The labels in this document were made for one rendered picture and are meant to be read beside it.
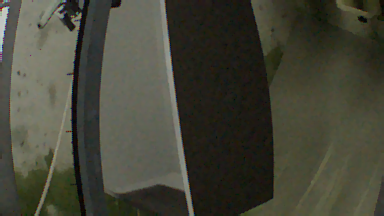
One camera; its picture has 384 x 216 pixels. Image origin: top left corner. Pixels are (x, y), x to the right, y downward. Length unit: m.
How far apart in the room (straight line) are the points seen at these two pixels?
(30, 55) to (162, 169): 0.81
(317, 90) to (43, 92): 1.29
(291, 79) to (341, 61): 0.41
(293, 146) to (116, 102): 0.97
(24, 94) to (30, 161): 0.33
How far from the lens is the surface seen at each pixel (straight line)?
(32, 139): 4.68
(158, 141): 4.44
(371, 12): 4.44
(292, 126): 5.05
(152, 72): 4.37
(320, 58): 5.12
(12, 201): 4.67
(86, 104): 2.57
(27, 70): 4.60
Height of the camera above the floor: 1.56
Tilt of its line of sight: 10 degrees down
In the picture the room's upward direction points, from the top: 2 degrees clockwise
